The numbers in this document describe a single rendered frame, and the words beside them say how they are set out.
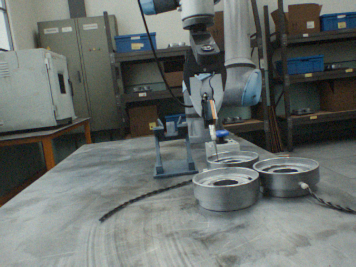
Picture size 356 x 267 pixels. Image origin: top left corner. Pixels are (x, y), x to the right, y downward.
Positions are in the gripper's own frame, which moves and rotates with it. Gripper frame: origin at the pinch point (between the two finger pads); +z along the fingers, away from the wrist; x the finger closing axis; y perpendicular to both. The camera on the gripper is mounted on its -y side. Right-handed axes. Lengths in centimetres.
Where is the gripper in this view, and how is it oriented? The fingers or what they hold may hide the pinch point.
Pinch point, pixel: (208, 110)
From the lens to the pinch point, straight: 71.5
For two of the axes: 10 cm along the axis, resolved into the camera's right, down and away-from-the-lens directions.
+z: 1.2, 9.8, 1.4
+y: -0.4, -1.4, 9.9
